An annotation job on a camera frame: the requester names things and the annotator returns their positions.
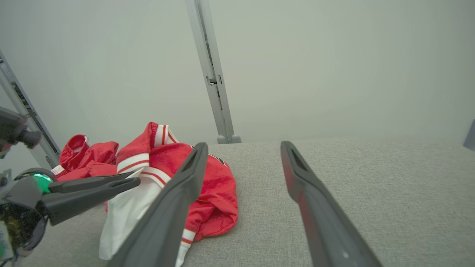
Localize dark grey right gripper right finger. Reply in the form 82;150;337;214
281;141;383;267

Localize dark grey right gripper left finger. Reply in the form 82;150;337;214
108;142;209;267

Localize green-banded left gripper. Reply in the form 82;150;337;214
0;168;141;260

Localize red shorts with white stripe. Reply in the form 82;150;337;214
51;134;120;183

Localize red basketball jersey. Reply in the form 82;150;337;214
99;122;239;267

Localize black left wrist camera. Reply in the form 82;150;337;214
0;107;42;156

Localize grey double partition post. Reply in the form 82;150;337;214
185;0;242;144

